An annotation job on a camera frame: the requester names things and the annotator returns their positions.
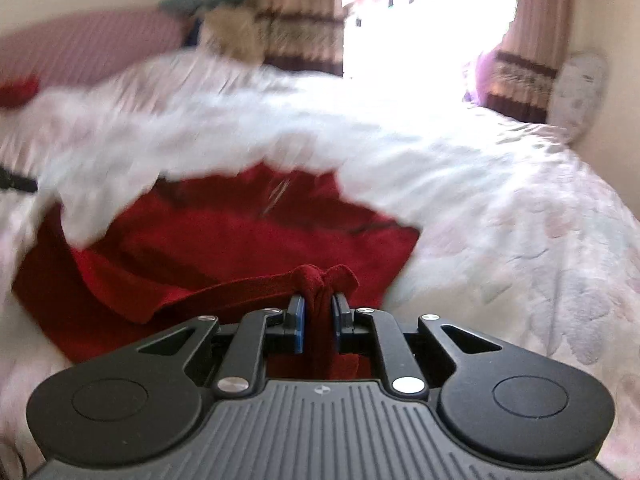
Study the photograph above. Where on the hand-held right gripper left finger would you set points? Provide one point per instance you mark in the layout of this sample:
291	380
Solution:
299	327

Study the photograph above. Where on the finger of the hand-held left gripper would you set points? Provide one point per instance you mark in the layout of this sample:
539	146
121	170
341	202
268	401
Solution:
17	180

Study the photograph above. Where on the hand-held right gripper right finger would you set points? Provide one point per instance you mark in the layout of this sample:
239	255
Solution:
338	325

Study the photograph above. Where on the red zip-neck shirt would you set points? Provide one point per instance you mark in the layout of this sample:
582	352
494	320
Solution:
225	250

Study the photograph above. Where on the small red cloth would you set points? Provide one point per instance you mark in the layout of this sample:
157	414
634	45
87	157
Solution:
17	91

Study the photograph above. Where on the pink striped pillow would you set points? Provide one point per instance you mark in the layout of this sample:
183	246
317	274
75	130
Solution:
90	45

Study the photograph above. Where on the white floral quilt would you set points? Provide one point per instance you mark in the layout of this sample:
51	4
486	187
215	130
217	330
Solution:
450	185

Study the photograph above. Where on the teal cloth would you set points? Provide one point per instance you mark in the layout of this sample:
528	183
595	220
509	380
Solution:
200	2

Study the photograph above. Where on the purple cloth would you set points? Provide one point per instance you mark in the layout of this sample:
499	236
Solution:
482	77

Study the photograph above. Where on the beige patterned curtain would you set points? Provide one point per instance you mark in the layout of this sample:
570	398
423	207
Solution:
300	15
535	35

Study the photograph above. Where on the white leaf-print pillow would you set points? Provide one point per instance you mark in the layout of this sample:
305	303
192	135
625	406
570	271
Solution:
580	95

